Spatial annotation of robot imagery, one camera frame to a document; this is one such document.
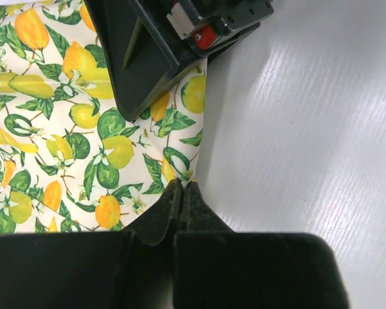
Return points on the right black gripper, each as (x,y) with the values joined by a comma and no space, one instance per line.
(141,39)

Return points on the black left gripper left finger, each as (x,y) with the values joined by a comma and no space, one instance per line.
(125,269)

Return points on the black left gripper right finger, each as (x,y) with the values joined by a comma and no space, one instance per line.
(216,267)

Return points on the lemon print skirt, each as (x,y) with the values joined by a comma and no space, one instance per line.
(69,161)

